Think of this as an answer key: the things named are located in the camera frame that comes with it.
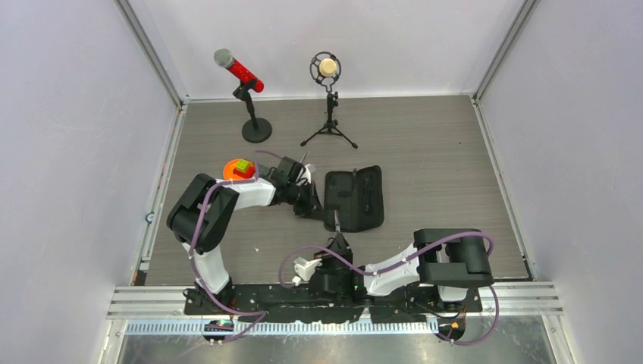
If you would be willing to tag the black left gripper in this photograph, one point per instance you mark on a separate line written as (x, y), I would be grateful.
(312, 208)

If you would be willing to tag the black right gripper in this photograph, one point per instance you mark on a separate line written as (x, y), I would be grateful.
(340, 246)

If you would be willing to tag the black tool pouch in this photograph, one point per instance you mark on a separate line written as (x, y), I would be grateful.
(344, 191)

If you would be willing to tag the silver thinning scissors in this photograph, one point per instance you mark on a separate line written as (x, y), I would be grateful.
(337, 229)

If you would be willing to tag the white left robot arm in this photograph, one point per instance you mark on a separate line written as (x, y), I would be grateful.
(199, 219)

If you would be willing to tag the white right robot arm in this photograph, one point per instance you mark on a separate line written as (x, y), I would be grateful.
(451, 260)

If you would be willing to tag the red toy block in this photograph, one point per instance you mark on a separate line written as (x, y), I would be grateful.
(250, 173)

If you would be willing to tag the lime green toy brick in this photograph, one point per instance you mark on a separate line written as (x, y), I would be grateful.
(243, 165)

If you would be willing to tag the orange curved toy slide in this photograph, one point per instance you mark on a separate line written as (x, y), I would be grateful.
(228, 170)

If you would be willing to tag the black tripod microphone stand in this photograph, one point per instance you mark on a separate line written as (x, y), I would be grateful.
(330, 126)

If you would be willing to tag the black round-base microphone stand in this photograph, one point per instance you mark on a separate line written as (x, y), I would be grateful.
(255, 130)

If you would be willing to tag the beige condenser microphone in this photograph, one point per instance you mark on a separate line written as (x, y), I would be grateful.
(324, 66)

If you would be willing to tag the red handheld microphone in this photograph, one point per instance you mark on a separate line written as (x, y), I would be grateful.
(224, 58)

